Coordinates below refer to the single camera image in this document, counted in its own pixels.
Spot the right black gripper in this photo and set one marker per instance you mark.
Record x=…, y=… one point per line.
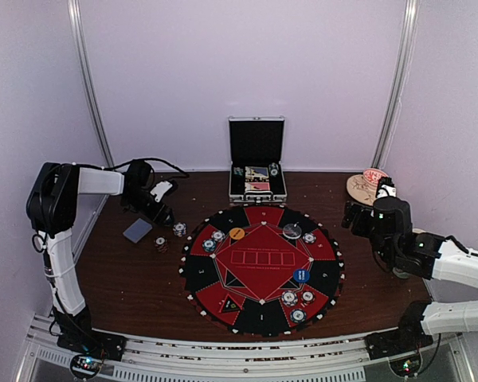
x=350, y=212

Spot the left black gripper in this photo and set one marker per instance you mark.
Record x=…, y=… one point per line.
x=159, y=214

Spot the teal chip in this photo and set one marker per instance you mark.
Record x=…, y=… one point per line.
x=209, y=246

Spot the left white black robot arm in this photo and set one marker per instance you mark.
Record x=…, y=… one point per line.
x=52, y=205

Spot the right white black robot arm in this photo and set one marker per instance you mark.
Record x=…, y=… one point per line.
x=388, y=226

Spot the round wooden board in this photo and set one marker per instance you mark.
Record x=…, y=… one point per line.
x=362, y=189

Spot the blue card deck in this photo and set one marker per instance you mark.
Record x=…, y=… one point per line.
x=136, y=231

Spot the red black chip stack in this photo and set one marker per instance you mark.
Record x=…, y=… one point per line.
x=161, y=244

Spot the red white patterned bowl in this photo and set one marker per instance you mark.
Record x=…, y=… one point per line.
x=372, y=176

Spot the clear dealer button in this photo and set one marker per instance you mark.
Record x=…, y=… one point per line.
x=292, y=231

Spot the chip on seat five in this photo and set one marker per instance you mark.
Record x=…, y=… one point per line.
x=218, y=236

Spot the blue small blind button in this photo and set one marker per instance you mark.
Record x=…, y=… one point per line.
x=301, y=275

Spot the yellow big blind button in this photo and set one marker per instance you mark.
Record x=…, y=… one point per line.
x=237, y=233

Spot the chips in case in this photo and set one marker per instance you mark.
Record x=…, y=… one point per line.
x=273, y=169

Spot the white chip stack near ten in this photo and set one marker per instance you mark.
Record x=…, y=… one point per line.
x=289, y=298

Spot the card decks in case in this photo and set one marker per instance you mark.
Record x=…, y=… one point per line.
x=256, y=179

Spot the aluminium poker case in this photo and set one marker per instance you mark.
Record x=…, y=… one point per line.
x=256, y=141

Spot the round red black poker mat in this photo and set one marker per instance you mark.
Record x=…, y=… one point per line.
x=239, y=285

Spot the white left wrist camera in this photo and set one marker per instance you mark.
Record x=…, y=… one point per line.
x=163, y=188

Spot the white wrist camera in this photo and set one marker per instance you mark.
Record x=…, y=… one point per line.
x=163, y=188
x=386, y=188

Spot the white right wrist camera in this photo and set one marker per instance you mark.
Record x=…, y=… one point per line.
x=386, y=188

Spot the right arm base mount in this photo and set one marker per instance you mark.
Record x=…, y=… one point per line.
x=407, y=337

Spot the aluminium front rail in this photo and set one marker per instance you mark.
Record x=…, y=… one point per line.
x=343, y=358

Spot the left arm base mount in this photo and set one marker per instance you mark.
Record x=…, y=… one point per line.
x=99, y=345

